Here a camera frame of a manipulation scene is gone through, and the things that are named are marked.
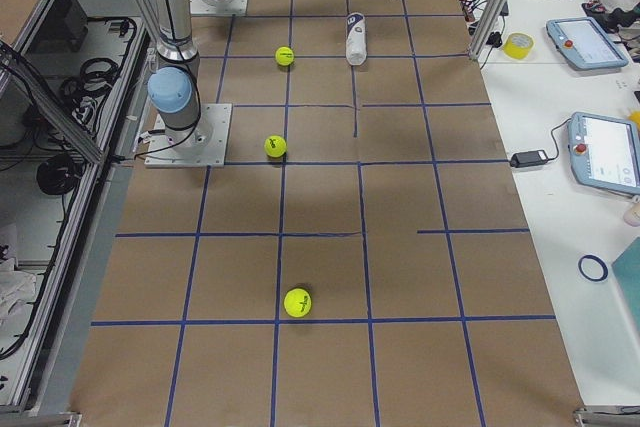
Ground white tennis ball can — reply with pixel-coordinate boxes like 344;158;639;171
345;12;367;66

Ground front Wilson tennis ball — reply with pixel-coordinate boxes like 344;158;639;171
274;46;295;67

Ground centre Head tennis ball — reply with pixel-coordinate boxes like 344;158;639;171
264;135;287;159

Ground tennis ball near base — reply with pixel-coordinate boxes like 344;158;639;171
283;287;312;318

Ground yellow tape roll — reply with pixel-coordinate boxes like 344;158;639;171
503;32;534;60

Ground far teach pendant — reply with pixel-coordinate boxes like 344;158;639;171
546;17;628;71

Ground teach pendant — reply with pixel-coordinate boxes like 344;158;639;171
546;17;628;71
567;112;639;196

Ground black power adapter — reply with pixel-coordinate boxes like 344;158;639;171
509;149;549;168

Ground near teach pendant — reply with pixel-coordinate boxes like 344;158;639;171
567;112;639;196

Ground teal box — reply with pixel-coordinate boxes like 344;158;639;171
612;238;639;333

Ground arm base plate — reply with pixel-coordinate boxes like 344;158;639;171
144;103;232;168
190;0;248;17

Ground coiled black cables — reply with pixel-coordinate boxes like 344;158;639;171
59;56;124;126

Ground aluminium side frame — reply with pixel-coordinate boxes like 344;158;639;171
1;0;157;421

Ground blue tape ring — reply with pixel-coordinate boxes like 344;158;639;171
578;254;609;283

